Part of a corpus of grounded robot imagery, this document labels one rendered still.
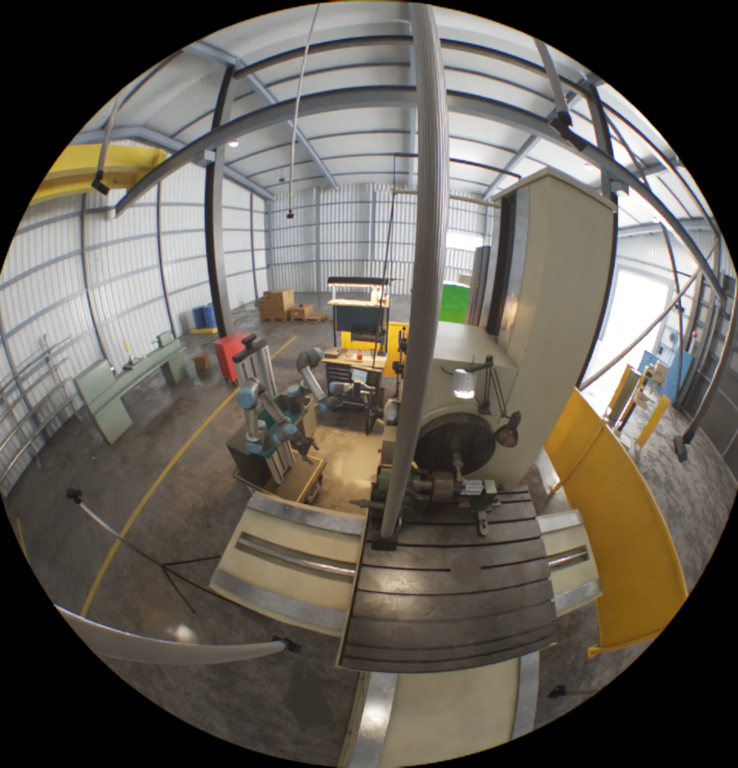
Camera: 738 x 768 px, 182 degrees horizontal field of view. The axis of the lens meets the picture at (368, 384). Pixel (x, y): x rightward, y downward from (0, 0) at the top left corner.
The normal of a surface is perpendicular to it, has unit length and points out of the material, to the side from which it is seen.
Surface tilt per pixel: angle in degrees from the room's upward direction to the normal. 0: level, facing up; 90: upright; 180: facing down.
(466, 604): 0
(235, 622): 0
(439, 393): 90
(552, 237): 90
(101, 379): 90
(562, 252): 90
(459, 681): 0
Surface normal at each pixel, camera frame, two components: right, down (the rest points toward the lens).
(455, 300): -0.14, 0.43
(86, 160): 0.99, 0.10
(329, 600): 0.02, -0.85
